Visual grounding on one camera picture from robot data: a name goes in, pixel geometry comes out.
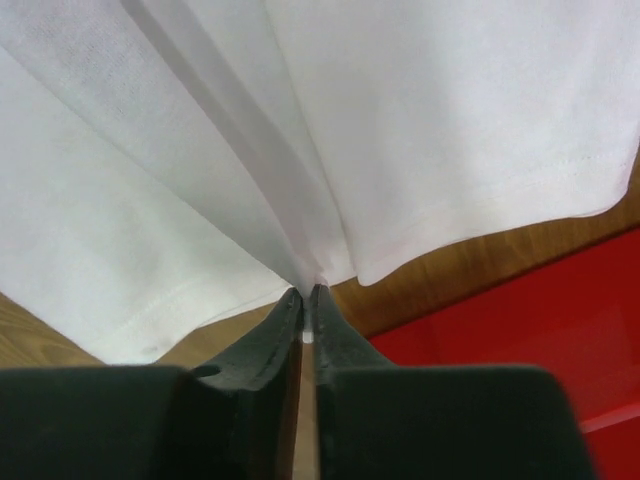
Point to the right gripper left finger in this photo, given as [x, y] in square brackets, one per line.
[233, 417]

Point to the white t shirt red print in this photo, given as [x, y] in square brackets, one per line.
[169, 164]

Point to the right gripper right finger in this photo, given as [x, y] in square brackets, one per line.
[379, 420]

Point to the red plastic bin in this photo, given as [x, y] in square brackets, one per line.
[577, 318]

